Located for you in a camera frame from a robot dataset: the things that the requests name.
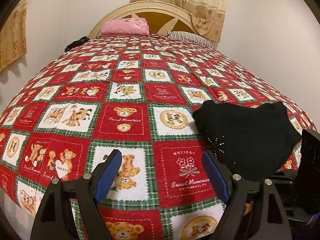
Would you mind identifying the black pants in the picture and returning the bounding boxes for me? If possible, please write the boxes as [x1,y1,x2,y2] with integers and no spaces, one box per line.
[193,100,302,181]

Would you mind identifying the red teddy patchwork bedspread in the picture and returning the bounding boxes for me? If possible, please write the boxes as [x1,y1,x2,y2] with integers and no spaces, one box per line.
[1,35,315,239]

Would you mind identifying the black object beside bed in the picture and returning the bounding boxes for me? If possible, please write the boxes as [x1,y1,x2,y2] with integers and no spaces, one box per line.
[64,36,89,53]

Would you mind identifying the striped grey pillow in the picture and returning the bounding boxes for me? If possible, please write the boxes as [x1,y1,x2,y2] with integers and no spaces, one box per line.
[167,31,213,48]

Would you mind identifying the pink folded blanket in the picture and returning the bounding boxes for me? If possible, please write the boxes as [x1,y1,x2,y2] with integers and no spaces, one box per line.
[101,18,150,36]

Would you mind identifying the cream wooden headboard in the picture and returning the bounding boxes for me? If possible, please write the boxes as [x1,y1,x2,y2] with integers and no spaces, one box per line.
[88,1,198,38]

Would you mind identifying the beige curtain on left wall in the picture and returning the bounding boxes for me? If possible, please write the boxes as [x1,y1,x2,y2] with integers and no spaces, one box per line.
[0,0,28,71]

